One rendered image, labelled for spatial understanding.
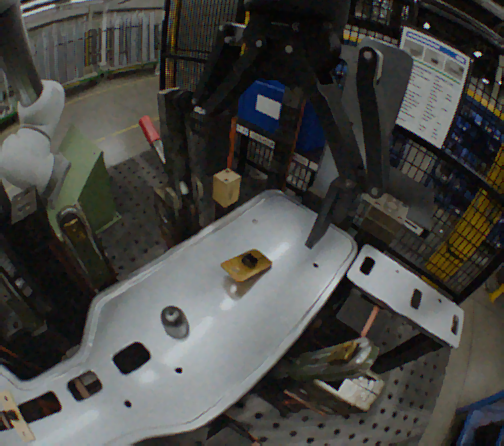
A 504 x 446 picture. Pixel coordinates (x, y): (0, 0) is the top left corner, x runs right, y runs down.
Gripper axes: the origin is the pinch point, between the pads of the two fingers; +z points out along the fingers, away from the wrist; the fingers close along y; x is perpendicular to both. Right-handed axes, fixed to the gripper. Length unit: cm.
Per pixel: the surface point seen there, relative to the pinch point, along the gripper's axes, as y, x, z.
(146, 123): -24.4, -0.4, 0.6
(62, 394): -0.3, -33.3, 14.6
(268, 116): -25.6, 35.2, 7.6
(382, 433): 54, -2, 45
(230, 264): -1.2, -2.1, 11.7
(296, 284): 6.6, 3.7, 14.8
